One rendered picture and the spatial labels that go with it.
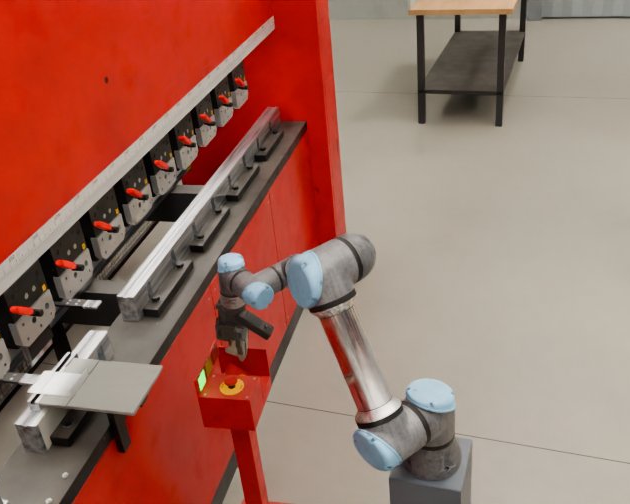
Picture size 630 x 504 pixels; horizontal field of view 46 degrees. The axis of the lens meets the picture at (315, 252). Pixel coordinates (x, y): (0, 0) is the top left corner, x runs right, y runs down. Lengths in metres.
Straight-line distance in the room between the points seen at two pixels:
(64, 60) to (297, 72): 1.88
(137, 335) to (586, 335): 2.17
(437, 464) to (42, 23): 1.43
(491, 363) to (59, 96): 2.26
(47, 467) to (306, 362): 1.75
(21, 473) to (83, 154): 0.83
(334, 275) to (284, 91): 2.23
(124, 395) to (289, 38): 2.21
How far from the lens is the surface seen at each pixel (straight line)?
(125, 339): 2.37
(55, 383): 2.07
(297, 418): 3.25
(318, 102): 3.76
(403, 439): 1.75
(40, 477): 2.02
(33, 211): 1.91
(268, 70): 3.77
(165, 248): 2.61
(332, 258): 1.65
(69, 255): 2.04
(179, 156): 2.63
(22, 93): 1.88
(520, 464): 3.06
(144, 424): 2.26
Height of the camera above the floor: 2.21
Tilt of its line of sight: 31 degrees down
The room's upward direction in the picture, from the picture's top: 6 degrees counter-clockwise
